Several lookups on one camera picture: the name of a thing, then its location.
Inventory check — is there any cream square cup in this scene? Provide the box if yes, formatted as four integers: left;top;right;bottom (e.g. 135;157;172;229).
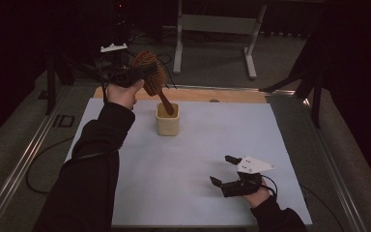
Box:
155;101;181;137

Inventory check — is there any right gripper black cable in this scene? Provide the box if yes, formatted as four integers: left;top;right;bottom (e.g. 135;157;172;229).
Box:
260;174;279;198

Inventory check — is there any black computer tower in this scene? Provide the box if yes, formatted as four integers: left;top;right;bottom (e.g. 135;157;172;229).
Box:
107;0;132;46

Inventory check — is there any black angled stand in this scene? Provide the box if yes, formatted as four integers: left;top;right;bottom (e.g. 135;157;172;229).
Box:
260;28;324;130

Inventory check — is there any person's right hand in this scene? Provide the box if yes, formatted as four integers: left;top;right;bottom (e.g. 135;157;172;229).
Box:
243;179;271;209

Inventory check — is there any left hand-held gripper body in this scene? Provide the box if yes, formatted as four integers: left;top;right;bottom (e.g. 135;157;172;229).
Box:
100;43;150;89

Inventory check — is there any white table mat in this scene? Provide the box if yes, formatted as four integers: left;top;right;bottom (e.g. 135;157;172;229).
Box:
65;98;313;228

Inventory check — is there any person's left hand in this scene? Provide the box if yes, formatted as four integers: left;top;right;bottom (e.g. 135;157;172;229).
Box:
104;78;146;111

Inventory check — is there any white metal stand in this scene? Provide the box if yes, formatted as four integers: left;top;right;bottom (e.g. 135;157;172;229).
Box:
172;0;268;80

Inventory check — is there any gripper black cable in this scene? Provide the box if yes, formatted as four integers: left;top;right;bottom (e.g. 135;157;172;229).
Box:
25;52;125;195
260;174;279;198

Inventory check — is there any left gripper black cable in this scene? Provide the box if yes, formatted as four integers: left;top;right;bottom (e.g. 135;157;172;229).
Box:
25;52;125;195

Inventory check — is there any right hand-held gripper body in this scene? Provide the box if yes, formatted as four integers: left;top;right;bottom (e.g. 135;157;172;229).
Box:
221;156;276;198

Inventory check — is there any brown wooden hairbrush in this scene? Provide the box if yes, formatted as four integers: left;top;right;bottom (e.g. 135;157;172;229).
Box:
131;49;177;117

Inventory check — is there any black looped floor cable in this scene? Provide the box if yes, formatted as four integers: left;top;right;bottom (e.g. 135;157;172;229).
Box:
157;53;178;90

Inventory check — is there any metal floor rail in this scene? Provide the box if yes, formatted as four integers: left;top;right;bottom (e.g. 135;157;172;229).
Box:
302;96;368;232
0;85;75;232

